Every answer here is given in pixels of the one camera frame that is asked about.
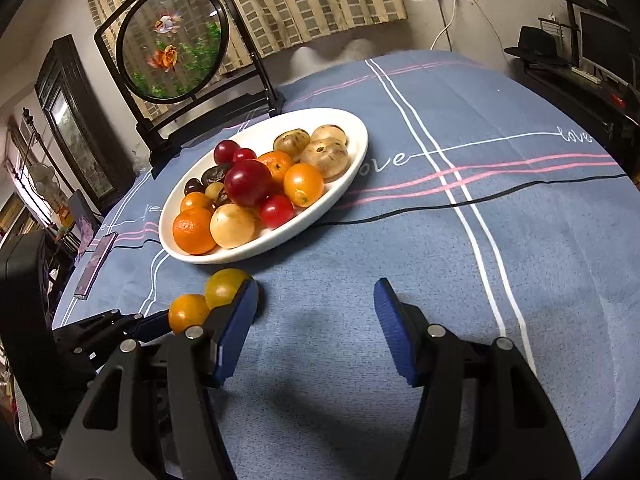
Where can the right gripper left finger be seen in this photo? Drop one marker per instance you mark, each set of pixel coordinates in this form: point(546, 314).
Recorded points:
point(146, 394)

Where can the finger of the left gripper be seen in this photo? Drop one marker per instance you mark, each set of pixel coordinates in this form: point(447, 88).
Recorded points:
point(150, 328)
point(97, 334)

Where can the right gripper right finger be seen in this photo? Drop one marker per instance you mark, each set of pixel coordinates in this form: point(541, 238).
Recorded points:
point(516, 433)

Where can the orange mandarin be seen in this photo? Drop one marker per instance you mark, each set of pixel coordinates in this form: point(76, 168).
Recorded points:
point(191, 232)

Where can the orange citrus fruit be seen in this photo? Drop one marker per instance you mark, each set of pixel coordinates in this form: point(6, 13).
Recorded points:
point(196, 200)

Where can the small yellow fruit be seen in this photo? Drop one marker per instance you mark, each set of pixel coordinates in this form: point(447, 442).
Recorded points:
point(212, 190)

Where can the dark red plum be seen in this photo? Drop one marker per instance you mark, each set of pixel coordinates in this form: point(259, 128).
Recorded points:
point(248, 183)

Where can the red round tomato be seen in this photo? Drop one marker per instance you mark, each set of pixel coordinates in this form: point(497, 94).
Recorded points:
point(276, 210)

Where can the small red tomato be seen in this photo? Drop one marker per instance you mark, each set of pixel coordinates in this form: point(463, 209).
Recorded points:
point(243, 154)

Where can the orange tangerine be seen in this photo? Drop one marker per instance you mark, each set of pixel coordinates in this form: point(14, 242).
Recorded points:
point(278, 163)

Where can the small beige fruit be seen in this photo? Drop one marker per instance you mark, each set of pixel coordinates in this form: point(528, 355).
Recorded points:
point(303, 184)

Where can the tan round fruit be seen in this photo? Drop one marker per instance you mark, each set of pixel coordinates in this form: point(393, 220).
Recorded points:
point(292, 142)

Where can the large beige round fruit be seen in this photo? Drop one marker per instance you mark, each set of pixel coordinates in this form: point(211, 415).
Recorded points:
point(329, 156)

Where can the carved dark brown fruit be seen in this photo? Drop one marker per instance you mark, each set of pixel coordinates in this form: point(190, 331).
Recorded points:
point(222, 198)

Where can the purple smartphone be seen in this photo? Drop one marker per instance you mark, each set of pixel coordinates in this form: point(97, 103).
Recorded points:
point(88, 277)

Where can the yellow green orange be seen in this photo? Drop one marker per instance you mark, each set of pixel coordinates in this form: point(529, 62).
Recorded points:
point(221, 287)

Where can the dark framed painting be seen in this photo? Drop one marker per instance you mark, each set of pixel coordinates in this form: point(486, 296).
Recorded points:
point(80, 127)

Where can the blue striped tablecloth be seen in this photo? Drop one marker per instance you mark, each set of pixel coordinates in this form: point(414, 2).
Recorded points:
point(483, 205)

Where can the round embroidered table screen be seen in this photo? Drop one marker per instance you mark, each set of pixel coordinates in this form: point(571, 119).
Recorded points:
point(184, 67)

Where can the black hat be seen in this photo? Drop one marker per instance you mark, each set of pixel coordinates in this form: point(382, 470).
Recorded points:
point(535, 45)

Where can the computer monitor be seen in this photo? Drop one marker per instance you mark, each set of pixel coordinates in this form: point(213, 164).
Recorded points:
point(608, 46)

